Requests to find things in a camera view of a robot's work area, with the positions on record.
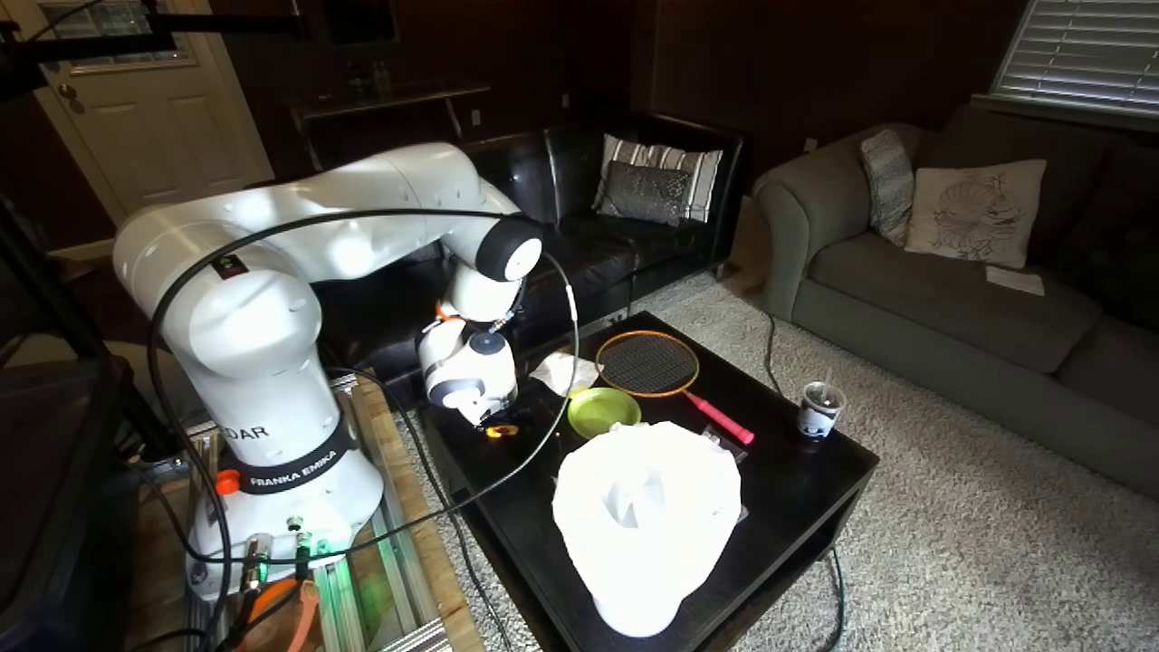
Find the orange badminton racket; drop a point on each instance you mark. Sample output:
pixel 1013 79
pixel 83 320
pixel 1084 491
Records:
pixel 653 365

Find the white plastic bag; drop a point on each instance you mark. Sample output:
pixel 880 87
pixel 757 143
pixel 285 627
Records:
pixel 646 515

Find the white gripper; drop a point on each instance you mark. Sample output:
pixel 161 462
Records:
pixel 467 371

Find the black leather sofa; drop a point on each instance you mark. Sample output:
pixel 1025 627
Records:
pixel 552 174

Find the striped pillow on grey sofa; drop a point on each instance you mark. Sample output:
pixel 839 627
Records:
pixel 890 187

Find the cup with dark drink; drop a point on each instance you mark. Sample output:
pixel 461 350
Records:
pixel 821 410

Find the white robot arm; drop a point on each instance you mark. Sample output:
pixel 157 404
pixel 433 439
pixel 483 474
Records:
pixel 228 285

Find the black coffee table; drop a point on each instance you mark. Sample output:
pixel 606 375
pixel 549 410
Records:
pixel 794 501

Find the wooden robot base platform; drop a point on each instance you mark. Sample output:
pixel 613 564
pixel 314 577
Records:
pixel 373 590

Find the white crumpled paper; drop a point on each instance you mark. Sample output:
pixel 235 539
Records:
pixel 565 371

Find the grey sofa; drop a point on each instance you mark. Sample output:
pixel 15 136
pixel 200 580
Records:
pixel 1073 371

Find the yellow-green plate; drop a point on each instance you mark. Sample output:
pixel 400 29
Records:
pixel 596 410

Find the white paper on sofa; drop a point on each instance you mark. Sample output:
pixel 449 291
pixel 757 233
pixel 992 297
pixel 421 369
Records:
pixel 1017 279

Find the white window blinds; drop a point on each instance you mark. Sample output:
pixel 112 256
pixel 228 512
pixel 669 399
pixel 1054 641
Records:
pixel 1094 56

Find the cream square pillow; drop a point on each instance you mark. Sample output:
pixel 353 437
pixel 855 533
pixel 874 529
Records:
pixel 977 210

